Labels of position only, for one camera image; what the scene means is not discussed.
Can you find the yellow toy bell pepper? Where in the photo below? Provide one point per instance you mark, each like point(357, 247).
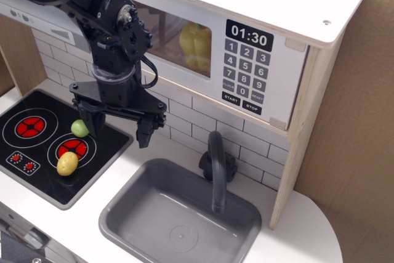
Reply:
point(195, 42)

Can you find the green toy lime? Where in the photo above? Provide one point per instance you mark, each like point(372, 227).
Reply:
point(79, 129)

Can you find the yellow toy potato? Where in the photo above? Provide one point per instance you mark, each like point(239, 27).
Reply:
point(67, 164)

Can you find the white toy microwave door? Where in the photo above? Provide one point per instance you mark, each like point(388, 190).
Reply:
point(252, 70)

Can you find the grey toy sink basin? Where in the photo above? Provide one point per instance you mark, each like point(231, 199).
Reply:
point(164, 214)

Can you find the wooden toy microwave cabinet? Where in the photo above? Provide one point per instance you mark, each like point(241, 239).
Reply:
point(269, 155)

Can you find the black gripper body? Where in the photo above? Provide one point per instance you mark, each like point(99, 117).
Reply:
point(125, 98)

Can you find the dark grey toy faucet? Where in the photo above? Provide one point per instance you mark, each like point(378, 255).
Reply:
point(219, 169)

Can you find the grey toy range hood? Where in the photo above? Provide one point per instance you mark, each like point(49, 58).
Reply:
point(47, 19)

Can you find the brown cardboard panel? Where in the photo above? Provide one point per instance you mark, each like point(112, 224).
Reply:
point(348, 166)

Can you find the black toy stovetop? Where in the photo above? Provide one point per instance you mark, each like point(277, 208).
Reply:
point(36, 132)

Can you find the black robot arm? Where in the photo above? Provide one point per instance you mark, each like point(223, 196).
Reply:
point(118, 42)

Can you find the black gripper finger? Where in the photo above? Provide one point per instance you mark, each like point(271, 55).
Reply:
point(145, 129)
point(93, 120)

